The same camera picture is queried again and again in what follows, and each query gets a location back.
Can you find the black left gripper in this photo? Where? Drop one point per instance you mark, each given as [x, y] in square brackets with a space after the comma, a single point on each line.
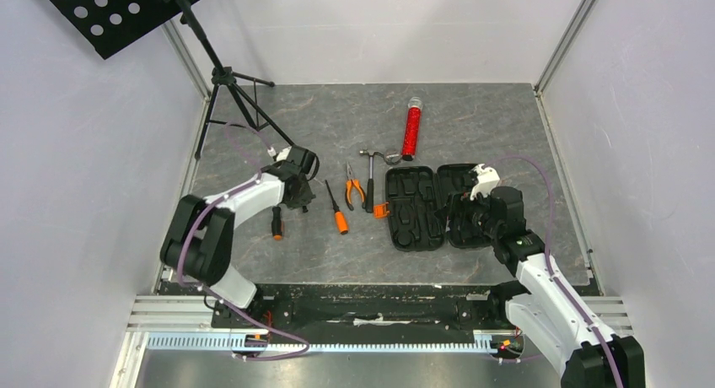
[304, 200]

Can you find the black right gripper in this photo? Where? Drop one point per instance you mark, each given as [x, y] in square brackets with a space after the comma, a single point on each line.
[466, 215]

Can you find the small orange black screwdriver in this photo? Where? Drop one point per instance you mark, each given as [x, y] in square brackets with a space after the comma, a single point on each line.
[277, 223]

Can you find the black plastic tool case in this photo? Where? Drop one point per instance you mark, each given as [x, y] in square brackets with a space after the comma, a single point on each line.
[416, 198]

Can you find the large orange handle screwdriver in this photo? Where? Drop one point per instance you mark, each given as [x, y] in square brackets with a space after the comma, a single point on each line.
[339, 217]

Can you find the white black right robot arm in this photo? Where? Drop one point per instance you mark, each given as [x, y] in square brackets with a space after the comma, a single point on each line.
[581, 348]

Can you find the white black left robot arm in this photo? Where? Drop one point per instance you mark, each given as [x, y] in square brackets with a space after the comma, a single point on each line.
[199, 241]

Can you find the steel claw hammer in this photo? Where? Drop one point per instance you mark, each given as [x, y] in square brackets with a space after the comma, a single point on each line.
[371, 155]

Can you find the orange handle pliers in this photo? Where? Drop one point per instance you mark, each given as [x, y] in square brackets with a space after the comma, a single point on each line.
[353, 185]

